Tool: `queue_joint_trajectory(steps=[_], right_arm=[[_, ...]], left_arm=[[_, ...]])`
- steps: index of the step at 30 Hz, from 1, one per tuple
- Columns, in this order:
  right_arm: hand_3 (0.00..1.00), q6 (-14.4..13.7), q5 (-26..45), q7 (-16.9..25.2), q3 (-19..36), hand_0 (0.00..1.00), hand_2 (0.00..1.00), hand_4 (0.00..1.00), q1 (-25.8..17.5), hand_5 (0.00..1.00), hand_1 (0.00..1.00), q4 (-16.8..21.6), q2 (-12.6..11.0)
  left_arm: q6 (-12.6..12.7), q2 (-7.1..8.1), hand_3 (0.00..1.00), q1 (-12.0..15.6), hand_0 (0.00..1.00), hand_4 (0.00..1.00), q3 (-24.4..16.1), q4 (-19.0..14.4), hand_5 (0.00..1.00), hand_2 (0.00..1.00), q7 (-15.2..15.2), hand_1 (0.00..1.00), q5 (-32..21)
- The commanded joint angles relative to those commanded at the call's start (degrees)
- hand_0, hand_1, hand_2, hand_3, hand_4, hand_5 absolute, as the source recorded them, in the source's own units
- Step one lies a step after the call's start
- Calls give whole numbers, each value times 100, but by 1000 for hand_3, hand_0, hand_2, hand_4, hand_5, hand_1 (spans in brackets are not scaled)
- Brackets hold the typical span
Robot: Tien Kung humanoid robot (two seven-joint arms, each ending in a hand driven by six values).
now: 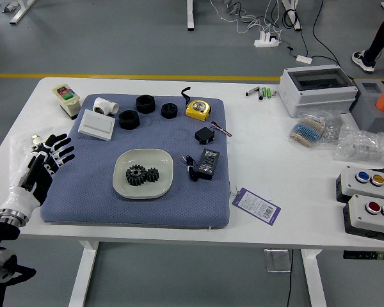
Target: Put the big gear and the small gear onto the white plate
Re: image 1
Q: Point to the white labelled adapter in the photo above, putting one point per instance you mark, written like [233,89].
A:
[36,138]

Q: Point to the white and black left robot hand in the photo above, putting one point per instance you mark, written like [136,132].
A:
[35,179]

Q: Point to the big black gear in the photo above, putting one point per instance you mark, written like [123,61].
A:
[135,176]

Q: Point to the white pipe tee fitting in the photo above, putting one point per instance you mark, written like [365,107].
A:
[105,105]

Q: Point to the blue-grey quilted mat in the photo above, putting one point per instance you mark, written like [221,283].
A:
[166,204]

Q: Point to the bag of screws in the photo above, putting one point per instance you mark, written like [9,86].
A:
[332,131]

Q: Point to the red-green button box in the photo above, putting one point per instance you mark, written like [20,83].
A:
[361,219]

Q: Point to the silver metal stick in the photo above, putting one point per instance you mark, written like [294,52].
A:
[252,91]

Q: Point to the person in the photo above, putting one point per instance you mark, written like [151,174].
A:
[382,32]

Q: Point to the white background table leg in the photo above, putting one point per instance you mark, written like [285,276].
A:
[190,14]
[291,11]
[20,11]

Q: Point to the blue-yellow-red button box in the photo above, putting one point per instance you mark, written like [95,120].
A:
[350,188]

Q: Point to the grey enclosure with clear lid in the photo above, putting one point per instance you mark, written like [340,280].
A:
[316,96]

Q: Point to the yellow tape measure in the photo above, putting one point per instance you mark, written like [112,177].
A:
[198,110]

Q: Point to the white power adapter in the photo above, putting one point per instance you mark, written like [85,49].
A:
[304,59]

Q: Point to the white power strip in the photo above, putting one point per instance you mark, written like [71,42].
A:
[265,42]

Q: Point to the purple product tag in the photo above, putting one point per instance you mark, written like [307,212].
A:
[256,206]

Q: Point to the small black hex nut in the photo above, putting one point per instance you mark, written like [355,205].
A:
[169,110]

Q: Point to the green battery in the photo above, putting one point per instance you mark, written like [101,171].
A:
[269,93]

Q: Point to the big black hex nut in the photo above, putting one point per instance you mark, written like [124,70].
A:
[145,104]
[128,120]

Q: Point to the silver floor plate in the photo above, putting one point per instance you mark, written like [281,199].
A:
[276,260]

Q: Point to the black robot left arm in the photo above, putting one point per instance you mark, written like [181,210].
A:
[0,231]

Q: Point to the bubble wrap bag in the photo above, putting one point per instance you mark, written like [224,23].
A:
[361,144]

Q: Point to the white wall switch plate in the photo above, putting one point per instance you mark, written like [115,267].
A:
[96,125]

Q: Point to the bag of resistors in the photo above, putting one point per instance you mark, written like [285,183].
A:
[307,131]

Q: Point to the grey block holder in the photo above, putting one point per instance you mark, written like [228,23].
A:
[366,112]

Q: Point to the white square plate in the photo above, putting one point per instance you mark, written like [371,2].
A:
[128,160]

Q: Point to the small black gear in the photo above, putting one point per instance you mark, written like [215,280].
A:
[153,174]

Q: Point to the beige red-green push-button switch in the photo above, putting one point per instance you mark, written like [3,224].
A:
[67,101]

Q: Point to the black table control panel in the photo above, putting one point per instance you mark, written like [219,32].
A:
[364,255]

